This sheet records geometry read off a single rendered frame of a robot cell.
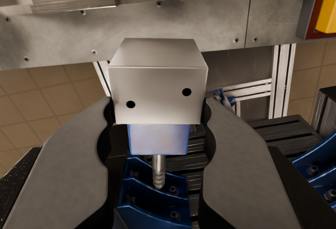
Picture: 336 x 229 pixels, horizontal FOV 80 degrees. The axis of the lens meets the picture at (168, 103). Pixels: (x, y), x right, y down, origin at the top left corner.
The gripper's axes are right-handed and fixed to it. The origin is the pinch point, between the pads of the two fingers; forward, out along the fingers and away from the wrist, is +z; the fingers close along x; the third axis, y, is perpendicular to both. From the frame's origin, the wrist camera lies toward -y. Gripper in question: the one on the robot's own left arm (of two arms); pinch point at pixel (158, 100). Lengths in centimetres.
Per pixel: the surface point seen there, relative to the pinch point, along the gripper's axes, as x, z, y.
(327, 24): 17.3, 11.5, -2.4
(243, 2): 9.3, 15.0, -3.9
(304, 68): 81, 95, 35
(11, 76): -83, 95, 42
